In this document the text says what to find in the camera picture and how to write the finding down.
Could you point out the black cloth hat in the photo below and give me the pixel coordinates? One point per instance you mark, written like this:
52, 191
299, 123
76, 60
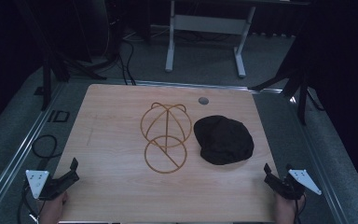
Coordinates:
223, 140

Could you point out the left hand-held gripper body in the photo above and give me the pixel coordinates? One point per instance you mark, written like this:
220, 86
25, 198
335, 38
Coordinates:
37, 182

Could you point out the person's right hand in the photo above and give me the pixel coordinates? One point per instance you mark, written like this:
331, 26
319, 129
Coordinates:
287, 211

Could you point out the black tripod stand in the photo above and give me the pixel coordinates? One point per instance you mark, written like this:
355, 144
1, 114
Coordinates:
298, 81
47, 71

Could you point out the grey round table grommet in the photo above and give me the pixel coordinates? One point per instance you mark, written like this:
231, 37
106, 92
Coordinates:
203, 100

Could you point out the white metal desk frame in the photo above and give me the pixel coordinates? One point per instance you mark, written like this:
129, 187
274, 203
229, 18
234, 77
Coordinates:
209, 24

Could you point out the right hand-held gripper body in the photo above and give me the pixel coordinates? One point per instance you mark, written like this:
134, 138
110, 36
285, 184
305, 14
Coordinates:
295, 183

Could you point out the person's left hand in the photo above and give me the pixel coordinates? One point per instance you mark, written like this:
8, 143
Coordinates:
52, 210

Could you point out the silver metal floor rail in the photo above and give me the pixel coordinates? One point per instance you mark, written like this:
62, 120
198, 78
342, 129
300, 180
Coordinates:
18, 149

